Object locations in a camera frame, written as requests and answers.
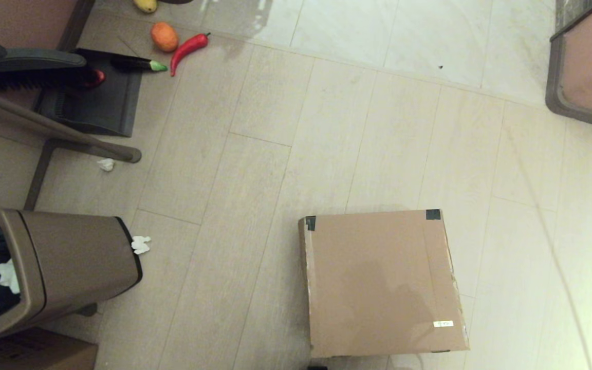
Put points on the brown cardboard shoe box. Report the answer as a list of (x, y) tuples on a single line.
[(378, 282)]

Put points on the white crumpled tissue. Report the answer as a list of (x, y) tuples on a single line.
[(8, 275), (141, 245)]

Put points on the red toy chili pepper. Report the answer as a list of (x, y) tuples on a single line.
[(188, 47)]

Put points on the small white paper scrap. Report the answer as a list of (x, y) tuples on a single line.
[(106, 164)]

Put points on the orange toy fruit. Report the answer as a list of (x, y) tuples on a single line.
[(164, 37)]

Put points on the dark purple toy eggplant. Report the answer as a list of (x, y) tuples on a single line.
[(131, 63)]

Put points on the dark grey dustpan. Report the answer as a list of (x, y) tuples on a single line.
[(100, 103)]

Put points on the red toy fruit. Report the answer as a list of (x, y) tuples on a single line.
[(98, 77)]

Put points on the brown plastic trash bin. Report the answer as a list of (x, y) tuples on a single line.
[(80, 257)]

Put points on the yellow toy fruit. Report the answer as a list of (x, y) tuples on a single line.
[(145, 4)]

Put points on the black grey broom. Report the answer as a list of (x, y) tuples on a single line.
[(29, 64)]

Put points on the plain brown cardboard carton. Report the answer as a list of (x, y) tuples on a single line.
[(29, 352)]

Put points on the brown metal furniture frame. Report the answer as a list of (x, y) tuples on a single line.
[(44, 124)]

